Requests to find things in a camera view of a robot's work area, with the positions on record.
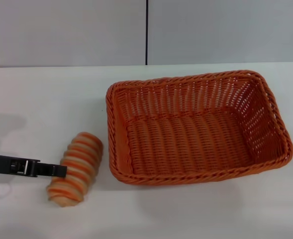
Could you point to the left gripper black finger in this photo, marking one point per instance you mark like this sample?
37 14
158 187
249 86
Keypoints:
17 165

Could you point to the orange white striped bread roll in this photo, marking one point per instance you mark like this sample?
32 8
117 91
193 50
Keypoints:
84 154

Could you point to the orange woven rectangular basket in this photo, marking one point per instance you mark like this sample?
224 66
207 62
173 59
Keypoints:
191 139

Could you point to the black wall panel seam strip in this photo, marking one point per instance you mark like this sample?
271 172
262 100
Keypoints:
146 32

